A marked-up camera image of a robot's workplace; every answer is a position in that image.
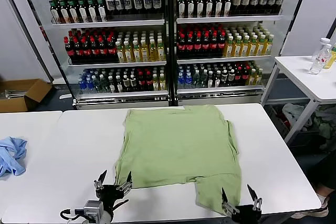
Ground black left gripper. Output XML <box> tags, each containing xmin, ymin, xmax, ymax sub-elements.
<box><xmin>93</xmin><ymin>169</ymin><xmax>132</xmax><ymax>211</ymax></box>

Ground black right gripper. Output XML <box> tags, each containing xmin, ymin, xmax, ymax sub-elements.
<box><xmin>221</xmin><ymin>184</ymin><xmax>263</xmax><ymax>224</ymax></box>

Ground light green t-shirt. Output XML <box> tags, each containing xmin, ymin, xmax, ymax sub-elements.
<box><xmin>113</xmin><ymin>105</ymin><xmax>242</xmax><ymax>216</ymax></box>

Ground white shoe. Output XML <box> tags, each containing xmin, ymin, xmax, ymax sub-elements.
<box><xmin>290</xmin><ymin>192</ymin><xmax>330</xmax><ymax>220</ymax></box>

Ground white display cooler cabinet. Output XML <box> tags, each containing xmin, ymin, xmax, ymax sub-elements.
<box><xmin>170</xmin><ymin>0</ymin><xmax>287</xmax><ymax>107</ymax></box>
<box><xmin>54</xmin><ymin>0</ymin><xmax>171</xmax><ymax>111</ymax></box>

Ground person leg dark trousers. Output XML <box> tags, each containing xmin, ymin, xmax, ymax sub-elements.
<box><xmin>312</xmin><ymin>153</ymin><xmax>336</xmax><ymax>198</ymax></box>

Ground white cooler shelf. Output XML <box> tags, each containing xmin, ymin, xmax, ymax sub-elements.
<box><xmin>67</xmin><ymin>60</ymin><xmax>167</xmax><ymax>68</ymax></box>
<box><xmin>51</xmin><ymin>18</ymin><xmax>165</xmax><ymax>27</ymax></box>
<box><xmin>76</xmin><ymin>90</ymin><xmax>169</xmax><ymax>99</ymax></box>
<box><xmin>177</xmin><ymin>84</ymin><xmax>265</xmax><ymax>95</ymax></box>
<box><xmin>177</xmin><ymin>55</ymin><xmax>272</xmax><ymax>65</ymax></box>
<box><xmin>176</xmin><ymin>15</ymin><xmax>286</xmax><ymax>24</ymax></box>

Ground black mesh basket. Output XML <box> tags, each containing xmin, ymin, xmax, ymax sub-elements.
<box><xmin>265</xmin><ymin>104</ymin><xmax>289</xmax><ymax>141</ymax></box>

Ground clear green water bottle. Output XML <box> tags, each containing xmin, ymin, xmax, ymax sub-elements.
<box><xmin>199</xmin><ymin>69</ymin><xmax>208</xmax><ymax>89</ymax></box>
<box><xmin>192</xmin><ymin>69</ymin><xmax>201</xmax><ymax>89</ymax></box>
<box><xmin>100</xmin><ymin>74</ymin><xmax>109</xmax><ymax>93</ymax></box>
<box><xmin>93</xmin><ymin>74</ymin><xmax>102</xmax><ymax>93</ymax></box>

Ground blue water bottle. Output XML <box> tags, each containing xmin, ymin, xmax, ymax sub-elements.
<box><xmin>86</xmin><ymin>74</ymin><xmax>95</xmax><ymax>94</ymax></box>
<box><xmin>184</xmin><ymin>71</ymin><xmax>193</xmax><ymax>89</ymax></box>
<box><xmin>177</xmin><ymin>71</ymin><xmax>186</xmax><ymax>89</ymax></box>
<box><xmin>78</xmin><ymin>76</ymin><xmax>88</xmax><ymax>94</ymax></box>

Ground crumpled light blue garment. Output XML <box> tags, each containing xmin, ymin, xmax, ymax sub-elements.
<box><xmin>0</xmin><ymin>136</ymin><xmax>28</xmax><ymax>177</ymax></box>

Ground small red cap cola bottle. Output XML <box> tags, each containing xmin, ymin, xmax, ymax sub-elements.
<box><xmin>234</xmin><ymin>66</ymin><xmax>243</xmax><ymax>87</ymax></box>
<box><xmin>137</xmin><ymin>71</ymin><xmax>146</xmax><ymax>92</ymax></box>
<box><xmin>145</xmin><ymin>71</ymin><xmax>154</xmax><ymax>92</ymax></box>
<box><xmin>241</xmin><ymin>66</ymin><xmax>250</xmax><ymax>87</ymax></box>

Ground white grey garment pile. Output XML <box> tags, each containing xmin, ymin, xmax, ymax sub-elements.
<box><xmin>282</xmin><ymin>102</ymin><xmax>313</xmax><ymax>133</ymax></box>

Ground grey green garment pile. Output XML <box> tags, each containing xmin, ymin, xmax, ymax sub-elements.
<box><xmin>313</xmin><ymin>105</ymin><xmax>336</xmax><ymax>153</ymax></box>

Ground open brown cardboard box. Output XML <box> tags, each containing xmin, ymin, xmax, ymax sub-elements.
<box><xmin>0</xmin><ymin>78</ymin><xmax>53</xmax><ymax>113</ymax></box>

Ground yellow tea bottle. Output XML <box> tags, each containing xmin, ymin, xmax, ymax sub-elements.
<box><xmin>115</xmin><ymin>41</ymin><xmax>125</xmax><ymax>63</ymax></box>
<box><xmin>156</xmin><ymin>38</ymin><xmax>166</xmax><ymax>61</ymax></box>
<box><xmin>123</xmin><ymin>40</ymin><xmax>133</xmax><ymax>63</ymax></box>
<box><xmin>132</xmin><ymin>40</ymin><xmax>142</xmax><ymax>62</ymax></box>
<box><xmin>233</xmin><ymin>35</ymin><xmax>243</xmax><ymax>57</ymax></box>
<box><xmin>249</xmin><ymin>35</ymin><xmax>258</xmax><ymax>57</ymax></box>
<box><xmin>241</xmin><ymin>35</ymin><xmax>250</xmax><ymax>57</ymax></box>
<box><xmin>140</xmin><ymin>39</ymin><xmax>150</xmax><ymax>62</ymax></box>
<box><xmin>265</xmin><ymin>34</ymin><xmax>274</xmax><ymax>56</ymax></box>
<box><xmin>224</xmin><ymin>36</ymin><xmax>234</xmax><ymax>57</ymax></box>
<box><xmin>149</xmin><ymin>39</ymin><xmax>158</xmax><ymax>62</ymax></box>
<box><xmin>257</xmin><ymin>34</ymin><xmax>266</xmax><ymax>56</ymax></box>

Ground clear plastic packed items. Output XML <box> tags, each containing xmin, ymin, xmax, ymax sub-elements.
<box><xmin>4</xmin><ymin>89</ymin><xmax>28</xmax><ymax>99</ymax></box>

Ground white side table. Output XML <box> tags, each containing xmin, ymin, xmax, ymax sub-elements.
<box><xmin>260</xmin><ymin>55</ymin><xmax>336</xmax><ymax>145</ymax></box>

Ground clear bottle red label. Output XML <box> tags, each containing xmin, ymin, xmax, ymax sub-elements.
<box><xmin>309</xmin><ymin>43</ymin><xmax>332</xmax><ymax>75</ymax></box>

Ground green cap white label bottle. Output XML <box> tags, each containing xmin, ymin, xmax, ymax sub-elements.
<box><xmin>204</xmin><ymin>0</ymin><xmax>215</xmax><ymax>17</ymax></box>
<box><xmin>67</xmin><ymin>0</ymin><xmax>78</xmax><ymax>23</ymax></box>
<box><xmin>214</xmin><ymin>0</ymin><xmax>224</xmax><ymax>17</ymax></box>
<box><xmin>223</xmin><ymin>0</ymin><xmax>233</xmax><ymax>16</ymax></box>
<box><xmin>86</xmin><ymin>0</ymin><xmax>98</xmax><ymax>23</ymax></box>
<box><xmin>195</xmin><ymin>0</ymin><xmax>205</xmax><ymax>17</ymax></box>
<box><xmin>185</xmin><ymin>0</ymin><xmax>196</xmax><ymax>18</ymax></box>
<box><xmin>49</xmin><ymin>0</ymin><xmax>60</xmax><ymax>24</ymax></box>
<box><xmin>77</xmin><ymin>0</ymin><xmax>88</xmax><ymax>23</ymax></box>
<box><xmin>96</xmin><ymin>0</ymin><xmax>107</xmax><ymax>22</ymax></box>
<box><xmin>176</xmin><ymin>0</ymin><xmax>186</xmax><ymax>18</ymax></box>
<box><xmin>58</xmin><ymin>0</ymin><xmax>69</xmax><ymax>24</ymax></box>

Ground black framed glass door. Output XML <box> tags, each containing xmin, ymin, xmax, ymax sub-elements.
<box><xmin>261</xmin><ymin>0</ymin><xmax>314</xmax><ymax>104</ymax></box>
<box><xmin>0</xmin><ymin>0</ymin><xmax>77</xmax><ymax>104</ymax></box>

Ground clear bottle white cap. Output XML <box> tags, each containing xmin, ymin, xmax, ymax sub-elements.
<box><xmin>311</xmin><ymin>37</ymin><xmax>332</xmax><ymax>61</ymax></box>

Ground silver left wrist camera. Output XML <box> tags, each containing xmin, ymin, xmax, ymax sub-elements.
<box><xmin>83</xmin><ymin>200</ymin><xmax>103</xmax><ymax>221</ymax></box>

